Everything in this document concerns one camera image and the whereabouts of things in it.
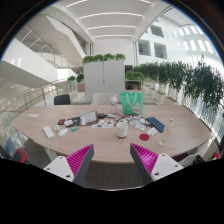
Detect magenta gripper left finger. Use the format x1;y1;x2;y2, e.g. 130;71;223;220
43;143;95;187

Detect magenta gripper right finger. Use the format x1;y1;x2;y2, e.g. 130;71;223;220
129;143;184;185

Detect clear water bottle white cap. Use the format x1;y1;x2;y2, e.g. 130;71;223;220
110;96;118;114

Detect red round coaster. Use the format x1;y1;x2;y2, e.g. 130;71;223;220
139;134;150;141

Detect white small box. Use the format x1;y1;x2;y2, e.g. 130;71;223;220
148;128;158;136

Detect white computer mouse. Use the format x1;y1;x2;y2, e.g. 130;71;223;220
58;128;68;137

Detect dark blue notebook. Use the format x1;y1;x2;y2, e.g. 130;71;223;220
147;117;165;133

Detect white ceramic mug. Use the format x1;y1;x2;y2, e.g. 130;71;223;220
116;122;128;138

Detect clear plastic bottle yellow cap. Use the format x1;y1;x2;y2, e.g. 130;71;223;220
159;118;173;146

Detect open booklet with papers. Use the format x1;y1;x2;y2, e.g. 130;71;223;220
80;110;98;126

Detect white power strip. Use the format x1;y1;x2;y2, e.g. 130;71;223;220
43;126;54;139

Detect red and black phone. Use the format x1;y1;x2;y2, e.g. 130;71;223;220
58;119;65;125

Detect green tote bag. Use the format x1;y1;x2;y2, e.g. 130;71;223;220
120;92;144;114

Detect black chair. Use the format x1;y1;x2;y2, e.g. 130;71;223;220
54;94;71;105

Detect white paper sheet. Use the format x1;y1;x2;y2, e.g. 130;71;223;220
28;114;40;118

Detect white chair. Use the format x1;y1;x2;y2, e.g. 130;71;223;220
92;93;115;105

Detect blue and red chair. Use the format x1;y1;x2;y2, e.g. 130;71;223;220
0;139;27;163

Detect white cabinet with plants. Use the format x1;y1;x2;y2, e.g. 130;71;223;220
83;55;125;101

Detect row of green planter plants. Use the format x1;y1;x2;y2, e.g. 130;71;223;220
134;57;224;110

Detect tangled black cables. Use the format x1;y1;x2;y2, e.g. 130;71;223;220
114;113;151;128

